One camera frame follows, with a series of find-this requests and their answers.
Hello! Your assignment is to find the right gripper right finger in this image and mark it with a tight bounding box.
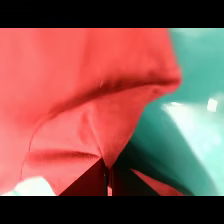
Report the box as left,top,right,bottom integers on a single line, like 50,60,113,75
108,156,161,197

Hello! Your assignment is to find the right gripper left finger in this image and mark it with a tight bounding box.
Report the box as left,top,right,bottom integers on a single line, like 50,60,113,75
59,159,109,197

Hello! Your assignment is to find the red T-shirt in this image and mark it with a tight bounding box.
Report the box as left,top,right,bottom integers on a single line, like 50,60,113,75
0,28,185,197

